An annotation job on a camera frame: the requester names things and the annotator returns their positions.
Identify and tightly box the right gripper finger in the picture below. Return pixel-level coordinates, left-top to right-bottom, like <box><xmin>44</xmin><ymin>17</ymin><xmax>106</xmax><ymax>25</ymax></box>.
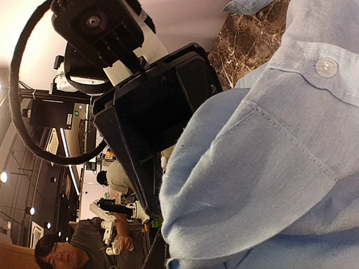
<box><xmin>142</xmin><ymin>228</ymin><xmax>170</xmax><ymax>269</ymax></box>

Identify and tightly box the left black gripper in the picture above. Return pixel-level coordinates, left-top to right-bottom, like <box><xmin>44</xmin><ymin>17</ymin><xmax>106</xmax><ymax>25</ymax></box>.
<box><xmin>94</xmin><ymin>43</ymin><xmax>222</xmax><ymax>219</ymax></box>

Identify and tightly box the light blue shirt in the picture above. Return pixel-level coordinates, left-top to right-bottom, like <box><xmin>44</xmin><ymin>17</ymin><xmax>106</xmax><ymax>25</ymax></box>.
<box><xmin>159</xmin><ymin>1</ymin><xmax>358</xmax><ymax>268</ymax></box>

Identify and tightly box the person in white shirt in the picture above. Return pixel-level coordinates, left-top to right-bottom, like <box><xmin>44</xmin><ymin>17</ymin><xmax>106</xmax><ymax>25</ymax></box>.
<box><xmin>96</xmin><ymin>161</ymin><xmax>134</xmax><ymax>195</ymax></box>

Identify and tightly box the operator in dark shirt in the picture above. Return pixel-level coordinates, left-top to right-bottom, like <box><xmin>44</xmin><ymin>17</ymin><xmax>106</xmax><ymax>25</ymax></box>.
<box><xmin>34</xmin><ymin>213</ymin><xmax>155</xmax><ymax>268</ymax></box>

